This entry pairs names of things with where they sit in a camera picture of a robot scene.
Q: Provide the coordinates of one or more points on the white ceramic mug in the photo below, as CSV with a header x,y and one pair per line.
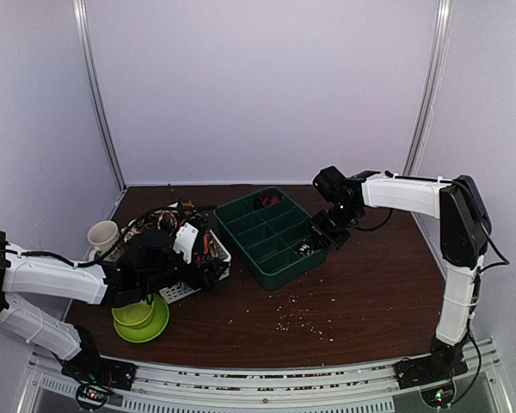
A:
x,y
101,237

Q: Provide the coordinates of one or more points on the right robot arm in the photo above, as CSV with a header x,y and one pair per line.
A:
x,y
464,238

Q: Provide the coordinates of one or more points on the red blue rolled tie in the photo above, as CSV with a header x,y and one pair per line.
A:
x,y
266,199

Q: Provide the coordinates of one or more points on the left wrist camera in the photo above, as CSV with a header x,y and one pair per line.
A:
x,y
184,242

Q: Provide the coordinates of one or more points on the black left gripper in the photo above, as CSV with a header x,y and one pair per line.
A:
x,y
209,278

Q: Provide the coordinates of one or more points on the green bowl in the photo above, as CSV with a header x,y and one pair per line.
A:
x,y
134,316

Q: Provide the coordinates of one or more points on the black white floral tie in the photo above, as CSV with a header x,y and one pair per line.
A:
x,y
305,249

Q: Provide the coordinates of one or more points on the white plastic basket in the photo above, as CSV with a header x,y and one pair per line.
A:
x,y
175,250

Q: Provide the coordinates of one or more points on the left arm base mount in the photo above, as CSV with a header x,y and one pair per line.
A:
x,y
108,374

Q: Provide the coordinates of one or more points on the green plate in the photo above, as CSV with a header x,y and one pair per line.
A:
x,y
153,329

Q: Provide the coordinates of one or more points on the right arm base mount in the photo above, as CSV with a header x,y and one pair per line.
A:
x,y
425,371

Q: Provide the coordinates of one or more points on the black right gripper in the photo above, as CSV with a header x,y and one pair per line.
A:
x,y
315,228

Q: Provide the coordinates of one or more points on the green divided organizer tray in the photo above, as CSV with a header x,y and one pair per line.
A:
x,y
266,239

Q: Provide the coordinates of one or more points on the aluminium front rail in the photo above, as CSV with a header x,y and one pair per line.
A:
x,y
363,387

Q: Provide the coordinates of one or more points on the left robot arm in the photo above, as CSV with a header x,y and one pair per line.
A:
x,y
99,282

